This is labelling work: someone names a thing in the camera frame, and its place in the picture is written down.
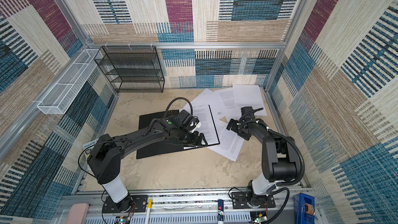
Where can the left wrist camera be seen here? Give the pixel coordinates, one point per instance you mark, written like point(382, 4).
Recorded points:
point(188, 121)

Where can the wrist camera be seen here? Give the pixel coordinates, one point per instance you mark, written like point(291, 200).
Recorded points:
point(245, 111)
point(188, 121)

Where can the printed paper sheet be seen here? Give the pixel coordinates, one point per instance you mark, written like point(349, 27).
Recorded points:
point(249, 95)
point(230, 143)
point(207, 127)
point(232, 111)

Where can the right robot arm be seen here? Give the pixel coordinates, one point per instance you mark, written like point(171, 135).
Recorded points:
point(282, 165)

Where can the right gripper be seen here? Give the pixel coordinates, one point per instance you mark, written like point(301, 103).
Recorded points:
point(236, 122)

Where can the blank white paper sheet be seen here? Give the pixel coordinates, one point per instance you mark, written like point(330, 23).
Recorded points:
point(214, 100)

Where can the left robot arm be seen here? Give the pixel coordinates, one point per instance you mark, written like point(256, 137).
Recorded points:
point(104, 157)

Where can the white wire mesh basket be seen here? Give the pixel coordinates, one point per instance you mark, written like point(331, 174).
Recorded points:
point(60, 97)

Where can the green circuit board left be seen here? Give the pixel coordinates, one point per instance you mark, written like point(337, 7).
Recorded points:
point(122, 220)

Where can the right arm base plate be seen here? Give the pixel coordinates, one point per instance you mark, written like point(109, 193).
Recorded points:
point(241, 201)

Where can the green circuit board right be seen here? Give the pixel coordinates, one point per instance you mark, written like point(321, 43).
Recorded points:
point(259, 220)

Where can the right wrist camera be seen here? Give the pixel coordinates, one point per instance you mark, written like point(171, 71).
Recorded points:
point(245, 111)

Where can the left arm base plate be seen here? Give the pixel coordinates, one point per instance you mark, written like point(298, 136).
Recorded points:
point(136, 203)

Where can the blue box with tape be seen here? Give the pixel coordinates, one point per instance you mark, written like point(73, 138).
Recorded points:
point(304, 209)

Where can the colourful children's book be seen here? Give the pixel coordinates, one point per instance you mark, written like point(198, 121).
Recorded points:
point(87, 150)

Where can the pink object at edge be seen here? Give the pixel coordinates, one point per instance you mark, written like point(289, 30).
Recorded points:
point(78, 214)

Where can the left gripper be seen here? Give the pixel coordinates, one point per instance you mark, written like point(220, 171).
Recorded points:
point(194, 142)

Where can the blue glue stick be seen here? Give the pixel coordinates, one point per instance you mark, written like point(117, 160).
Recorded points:
point(220, 215)

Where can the black wire mesh shelf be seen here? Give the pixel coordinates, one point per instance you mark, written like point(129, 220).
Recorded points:
point(131, 68)

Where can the green circuit board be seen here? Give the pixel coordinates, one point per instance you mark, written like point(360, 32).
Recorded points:
point(122, 220)
point(259, 220)

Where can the white yellow marker pen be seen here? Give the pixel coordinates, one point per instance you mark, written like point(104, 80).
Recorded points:
point(148, 210)

